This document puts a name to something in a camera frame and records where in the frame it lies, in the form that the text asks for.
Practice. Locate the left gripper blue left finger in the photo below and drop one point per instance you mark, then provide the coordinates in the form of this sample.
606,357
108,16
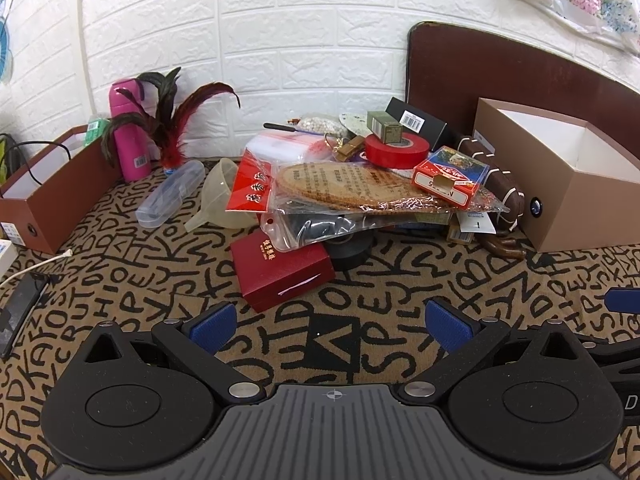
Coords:
213,328

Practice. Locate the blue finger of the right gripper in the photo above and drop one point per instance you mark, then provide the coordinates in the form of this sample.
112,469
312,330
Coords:
623,300

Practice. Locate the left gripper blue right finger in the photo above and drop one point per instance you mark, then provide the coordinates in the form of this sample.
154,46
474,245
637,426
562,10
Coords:
449,327

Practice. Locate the small red gift box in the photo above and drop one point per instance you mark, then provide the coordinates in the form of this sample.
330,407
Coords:
268,277

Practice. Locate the playing card box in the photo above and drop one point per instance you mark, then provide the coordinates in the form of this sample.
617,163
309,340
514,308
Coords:
451,175

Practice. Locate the red tape roll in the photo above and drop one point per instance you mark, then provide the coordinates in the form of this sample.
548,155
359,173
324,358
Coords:
411,151

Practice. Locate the small green box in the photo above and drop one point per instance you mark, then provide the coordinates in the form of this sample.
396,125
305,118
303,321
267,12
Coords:
384,126

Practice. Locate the patterned letter table mat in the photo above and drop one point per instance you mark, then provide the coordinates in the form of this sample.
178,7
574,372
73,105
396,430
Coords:
367,325

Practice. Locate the brown wooden hand ornament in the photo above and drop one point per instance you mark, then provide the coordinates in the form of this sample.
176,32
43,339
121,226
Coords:
505,247

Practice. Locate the large brown cardboard box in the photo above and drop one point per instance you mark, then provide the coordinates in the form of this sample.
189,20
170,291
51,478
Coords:
581,187

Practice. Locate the translucent plastic funnel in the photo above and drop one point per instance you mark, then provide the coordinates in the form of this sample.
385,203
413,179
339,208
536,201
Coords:
215,195

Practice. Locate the black tape roll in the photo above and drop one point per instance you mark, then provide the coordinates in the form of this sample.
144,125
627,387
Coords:
348,252

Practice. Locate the clear plastic case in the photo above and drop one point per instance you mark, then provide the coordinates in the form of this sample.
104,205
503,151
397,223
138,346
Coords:
167,198

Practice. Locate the red packet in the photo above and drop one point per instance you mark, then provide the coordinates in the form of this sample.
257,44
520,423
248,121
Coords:
251,186

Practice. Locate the brown striped pouch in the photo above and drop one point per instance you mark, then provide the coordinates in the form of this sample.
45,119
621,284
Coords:
498,181

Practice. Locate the pink water bottle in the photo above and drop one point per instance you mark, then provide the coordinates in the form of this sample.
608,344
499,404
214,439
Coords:
131,142

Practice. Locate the brown box on left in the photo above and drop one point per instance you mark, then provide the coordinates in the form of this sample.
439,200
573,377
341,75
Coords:
45,200

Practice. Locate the black product box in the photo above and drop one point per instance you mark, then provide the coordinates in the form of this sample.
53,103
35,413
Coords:
425,125

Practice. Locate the white floral insole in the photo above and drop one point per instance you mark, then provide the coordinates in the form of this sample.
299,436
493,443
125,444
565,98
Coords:
355,124

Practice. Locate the dark wooden board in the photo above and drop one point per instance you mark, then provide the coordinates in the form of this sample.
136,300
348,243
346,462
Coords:
450,67

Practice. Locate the black phone with cable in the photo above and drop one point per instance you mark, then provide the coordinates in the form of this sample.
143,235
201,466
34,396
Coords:
25,296

